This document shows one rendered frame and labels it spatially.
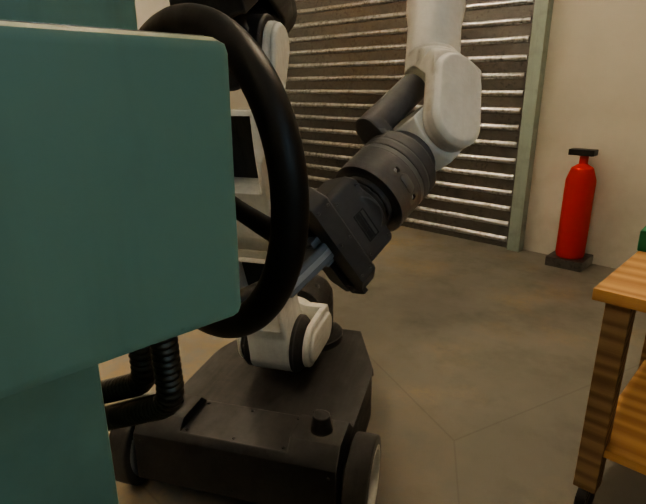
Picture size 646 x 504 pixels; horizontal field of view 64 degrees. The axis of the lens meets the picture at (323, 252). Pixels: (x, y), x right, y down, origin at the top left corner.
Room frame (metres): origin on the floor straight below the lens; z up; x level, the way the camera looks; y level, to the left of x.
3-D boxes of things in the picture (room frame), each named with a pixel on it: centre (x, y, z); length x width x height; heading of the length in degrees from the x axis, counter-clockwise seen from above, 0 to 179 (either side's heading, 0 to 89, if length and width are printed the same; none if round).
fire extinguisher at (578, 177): (2.58, -1.30, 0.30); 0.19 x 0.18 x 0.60; 137
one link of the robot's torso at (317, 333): (1.22, 0.10, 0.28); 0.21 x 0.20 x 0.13; 164
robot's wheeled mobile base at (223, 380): (1.19, 0.11, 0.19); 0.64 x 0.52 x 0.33; 164
